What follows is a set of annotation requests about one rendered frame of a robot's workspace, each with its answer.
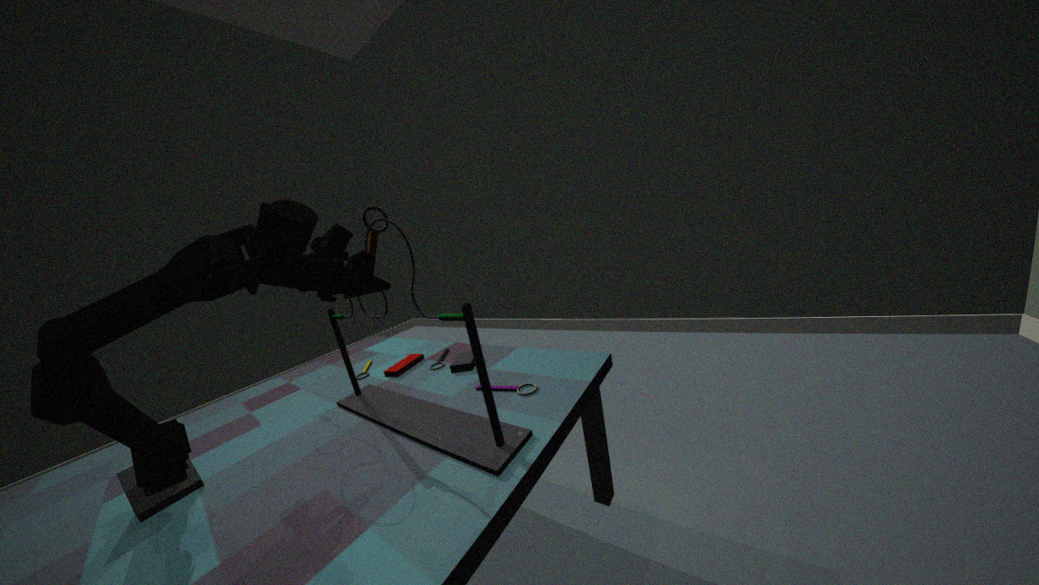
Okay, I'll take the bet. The grey loop with yellow flat handle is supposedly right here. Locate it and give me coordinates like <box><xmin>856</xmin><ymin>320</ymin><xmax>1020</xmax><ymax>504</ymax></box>
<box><xmin>355</xmin><ymin>361</ymin><xmax>372</xmax><ymax>380</ymax></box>

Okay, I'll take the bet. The red rectangular block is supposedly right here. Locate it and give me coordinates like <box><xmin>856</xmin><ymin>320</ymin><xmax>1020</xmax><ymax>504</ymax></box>
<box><xmin>384</xmin><ymin>354</ymin><xmax>424</xmax><ymax>378</ymax></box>

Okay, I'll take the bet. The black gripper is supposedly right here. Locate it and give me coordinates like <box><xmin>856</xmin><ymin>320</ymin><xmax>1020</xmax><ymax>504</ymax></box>
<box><xmin>295</xmin><ymin>250</ymin><xmax>390</xmax><ymax>303</ymax></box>

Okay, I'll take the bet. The orange-brown long handle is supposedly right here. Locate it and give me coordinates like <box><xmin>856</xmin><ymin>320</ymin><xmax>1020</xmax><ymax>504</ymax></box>
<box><xmin>362</xmin><ymin>206</ymin><xmax>389</xmax><ymax>256</ymax></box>

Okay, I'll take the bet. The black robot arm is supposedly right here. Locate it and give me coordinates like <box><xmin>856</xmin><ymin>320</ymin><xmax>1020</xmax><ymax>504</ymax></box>
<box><xmin>30</xmin><ymin>200</ymin><xmax>318</xmax><ymax>496</ymax></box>

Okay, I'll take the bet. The purple bar with grey loop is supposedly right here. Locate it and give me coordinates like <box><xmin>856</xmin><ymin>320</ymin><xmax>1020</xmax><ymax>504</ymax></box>
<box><xmin>476</xmin><ymin>383</ymin><xmax>538</xmax><ymax>396</ymax></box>

